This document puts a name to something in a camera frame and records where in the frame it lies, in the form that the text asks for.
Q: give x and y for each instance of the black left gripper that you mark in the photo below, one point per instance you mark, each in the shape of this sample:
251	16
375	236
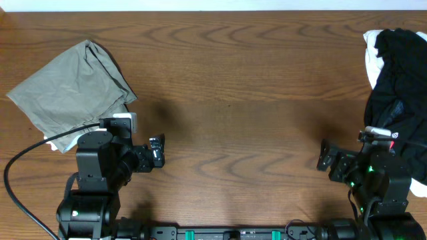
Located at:
151	156

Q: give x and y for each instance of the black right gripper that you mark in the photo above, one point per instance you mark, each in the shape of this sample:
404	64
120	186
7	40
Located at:
333	160

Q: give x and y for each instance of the khaki green shorts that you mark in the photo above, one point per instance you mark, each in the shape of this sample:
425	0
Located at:
74	91

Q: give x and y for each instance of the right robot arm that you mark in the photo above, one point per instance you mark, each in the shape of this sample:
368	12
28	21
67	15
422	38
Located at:
379	185

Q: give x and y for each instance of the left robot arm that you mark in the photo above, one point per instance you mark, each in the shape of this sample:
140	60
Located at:
105	164

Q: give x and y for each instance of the black garment with red tag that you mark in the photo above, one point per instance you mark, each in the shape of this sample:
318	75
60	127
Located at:
405	117

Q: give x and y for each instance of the white Puma t-shirt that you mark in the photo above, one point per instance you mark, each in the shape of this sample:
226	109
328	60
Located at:
64	144

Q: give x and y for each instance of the white garment under pile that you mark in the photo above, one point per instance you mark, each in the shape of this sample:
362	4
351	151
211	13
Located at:
396	61

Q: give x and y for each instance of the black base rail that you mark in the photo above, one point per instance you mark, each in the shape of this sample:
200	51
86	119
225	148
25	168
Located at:
182	233

